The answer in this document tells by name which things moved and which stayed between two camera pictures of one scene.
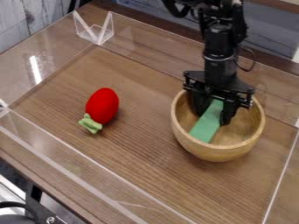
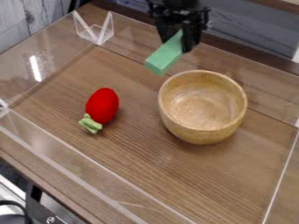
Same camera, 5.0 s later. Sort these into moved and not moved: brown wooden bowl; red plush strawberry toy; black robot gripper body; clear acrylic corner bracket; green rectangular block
Moved: brown wooden bowl; green rectangular block; black robot gripper body
Not moved: clear acrylic corner bracket; red plush strawberry toy
